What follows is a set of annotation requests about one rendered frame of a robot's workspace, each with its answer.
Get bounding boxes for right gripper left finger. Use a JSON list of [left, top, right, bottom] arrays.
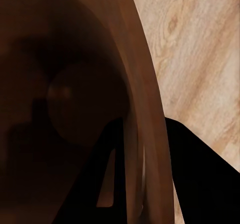
[[52, 117, 127, 224]]

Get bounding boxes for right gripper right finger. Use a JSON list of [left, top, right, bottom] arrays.
[[165, 117, 240, 224]]

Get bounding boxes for trash can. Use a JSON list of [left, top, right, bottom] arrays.
[[0, 0, 175, 224]]

